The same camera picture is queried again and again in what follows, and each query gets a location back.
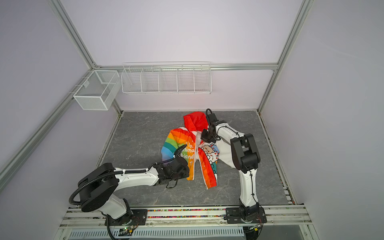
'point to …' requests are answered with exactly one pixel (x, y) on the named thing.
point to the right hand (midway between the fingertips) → (203, 140)
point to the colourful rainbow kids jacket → (185, 142)
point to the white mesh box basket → (99, 90)
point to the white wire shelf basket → (191, 77)
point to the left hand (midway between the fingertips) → (189, 172)
